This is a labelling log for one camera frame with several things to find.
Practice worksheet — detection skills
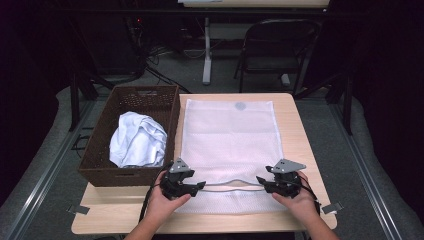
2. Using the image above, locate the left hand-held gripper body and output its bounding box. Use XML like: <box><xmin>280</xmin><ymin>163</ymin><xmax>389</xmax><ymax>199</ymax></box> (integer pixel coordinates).
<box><xmin>159</xmin><ymin>158</ymin><xmax>198</xmax><ymax>201</ymax></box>

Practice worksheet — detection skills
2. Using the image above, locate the person's left hand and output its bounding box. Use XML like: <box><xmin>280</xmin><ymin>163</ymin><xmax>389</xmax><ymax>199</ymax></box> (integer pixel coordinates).
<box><xmin>145</xmin><ymin>169</ymin><xmax>193</xmax><ymax>222</ymax></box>

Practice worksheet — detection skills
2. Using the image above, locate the person's right hand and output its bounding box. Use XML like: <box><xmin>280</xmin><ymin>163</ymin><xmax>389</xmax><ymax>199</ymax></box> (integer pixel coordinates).
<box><xmin>271</xmin><ymin>171</ymin><xmax>322</xmax><ymax>222</ymax></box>

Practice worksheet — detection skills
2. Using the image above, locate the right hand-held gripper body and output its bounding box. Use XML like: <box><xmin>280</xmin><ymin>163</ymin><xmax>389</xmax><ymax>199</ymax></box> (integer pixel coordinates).
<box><xmin>266</xmin><ymin>158</ymin><xmax>307</xmax><ymax>200</ymax></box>

